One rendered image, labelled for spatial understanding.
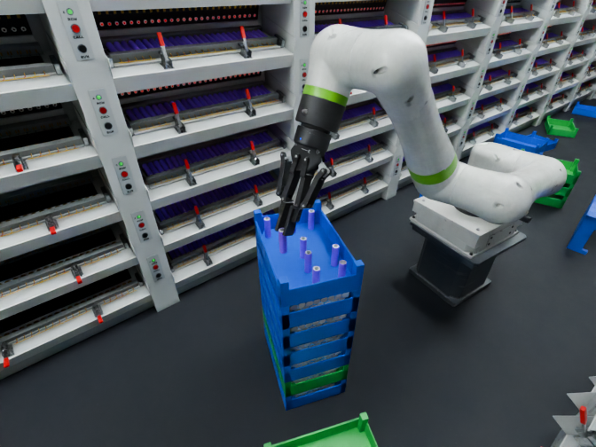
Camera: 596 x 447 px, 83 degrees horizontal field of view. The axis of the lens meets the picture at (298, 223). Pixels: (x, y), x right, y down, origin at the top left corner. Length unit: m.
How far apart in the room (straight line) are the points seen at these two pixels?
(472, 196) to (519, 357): 0.76
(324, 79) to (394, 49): 0.14
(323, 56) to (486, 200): 0.50
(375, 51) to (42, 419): 1.35
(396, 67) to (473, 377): 1.07
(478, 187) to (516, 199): 0.08
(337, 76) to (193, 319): 1.08
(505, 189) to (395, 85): 0.41
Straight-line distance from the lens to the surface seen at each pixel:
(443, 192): 0.94
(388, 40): 0.63
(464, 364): 1.40
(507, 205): 0.90
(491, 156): 1.31
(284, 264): 0.89
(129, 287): 1.45
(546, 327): 1.66
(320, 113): 0.68
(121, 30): 1.26
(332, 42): 0.69
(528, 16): 2.93
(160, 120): 1.22
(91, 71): 1.08
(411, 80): 0.63
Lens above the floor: 1.08
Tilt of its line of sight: 36 degrees down
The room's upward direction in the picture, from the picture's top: straight up
